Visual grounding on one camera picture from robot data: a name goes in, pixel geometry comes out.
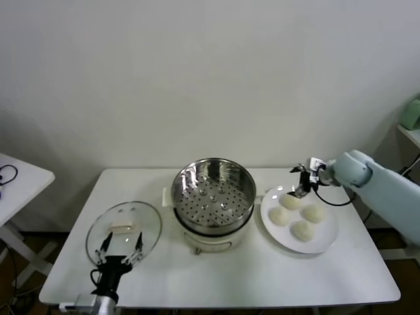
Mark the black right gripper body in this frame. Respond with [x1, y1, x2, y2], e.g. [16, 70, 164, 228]
[299, 166, 321, 193]

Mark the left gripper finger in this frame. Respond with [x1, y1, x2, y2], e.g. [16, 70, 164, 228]
[94, 232, 114, 266]
[121, 231, 146, 266]

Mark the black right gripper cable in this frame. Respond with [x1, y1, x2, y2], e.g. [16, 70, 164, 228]
[313, 183, 358, 207]

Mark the white folding side table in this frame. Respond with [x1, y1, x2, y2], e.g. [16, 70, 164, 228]
[0, 153, 56, 289]

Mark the pale green appliance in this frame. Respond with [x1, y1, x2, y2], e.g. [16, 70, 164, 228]
[400, 94, 420, 131]

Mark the white round plate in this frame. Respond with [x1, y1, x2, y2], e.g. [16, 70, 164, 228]
[260, 185, 340, 254]

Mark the white steamed baozi bun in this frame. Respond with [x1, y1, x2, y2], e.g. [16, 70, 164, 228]
[290, 220, 316, 242]
[278, 193, 303, 211]
[268, 207, 291, 226]
[301, 204, 328, 223]

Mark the glass lid with cream handle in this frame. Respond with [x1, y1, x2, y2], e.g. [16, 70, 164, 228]
[85, 201, 163, 270]

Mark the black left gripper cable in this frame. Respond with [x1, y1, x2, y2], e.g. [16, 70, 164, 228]
[90, 268, 103, 295]

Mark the stainless steel steamer basket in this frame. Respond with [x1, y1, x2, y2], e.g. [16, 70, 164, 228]
[161, 158, 265, 234]

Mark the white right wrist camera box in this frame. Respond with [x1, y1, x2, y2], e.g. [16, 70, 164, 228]
[308, 156, 328, 173]

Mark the cream electric cooking pot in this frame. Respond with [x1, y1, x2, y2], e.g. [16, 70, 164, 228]
[173, 203, 255, 255]

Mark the thin black looped cable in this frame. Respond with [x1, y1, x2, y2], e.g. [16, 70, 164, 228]
[0, 163, 19, 188]

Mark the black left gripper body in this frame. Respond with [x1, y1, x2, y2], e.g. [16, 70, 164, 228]
[93, 257, 133, 300]

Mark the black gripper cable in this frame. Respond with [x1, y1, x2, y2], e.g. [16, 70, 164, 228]
[90, 268, 103, 295]
[313, 183, 358, 207]

